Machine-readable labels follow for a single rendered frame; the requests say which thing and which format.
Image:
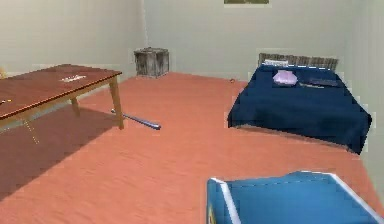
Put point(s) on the white paper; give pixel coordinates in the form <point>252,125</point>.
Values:
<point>72,78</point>

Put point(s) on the brown wooden table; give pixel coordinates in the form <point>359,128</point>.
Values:
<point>50,87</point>

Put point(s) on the white pillow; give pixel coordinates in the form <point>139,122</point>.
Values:
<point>276,62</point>

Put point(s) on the blue arcade game case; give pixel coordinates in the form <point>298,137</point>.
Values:
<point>286,200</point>

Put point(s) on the blue baseball bat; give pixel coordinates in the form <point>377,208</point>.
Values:
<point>141,121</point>

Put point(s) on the bed with blue cover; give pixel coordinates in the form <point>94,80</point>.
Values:
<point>300,106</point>

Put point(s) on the pink pillow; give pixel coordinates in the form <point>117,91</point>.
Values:
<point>285,77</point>

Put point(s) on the framed wall picture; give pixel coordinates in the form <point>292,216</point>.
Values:
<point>246,1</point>

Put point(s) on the dark laptop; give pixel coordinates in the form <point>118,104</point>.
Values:
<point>321,82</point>

